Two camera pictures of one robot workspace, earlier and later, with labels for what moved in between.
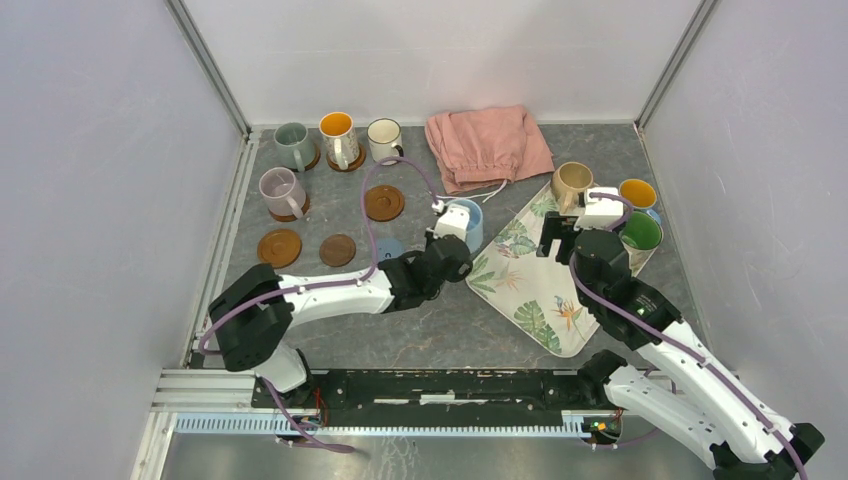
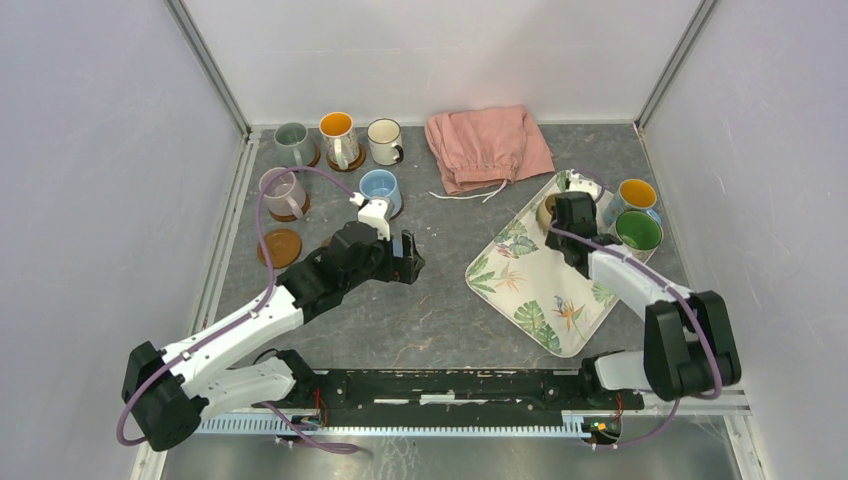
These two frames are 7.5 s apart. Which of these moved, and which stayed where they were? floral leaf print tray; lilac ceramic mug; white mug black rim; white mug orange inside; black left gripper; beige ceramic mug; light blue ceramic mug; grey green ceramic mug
Moved: black left gripper; beige ceramic mug; light blue ceramic mug
Stayed: floral leaf print tray; white mug black rim; lilac ceramic mug; white mug orange inside; grey green ceramic mug
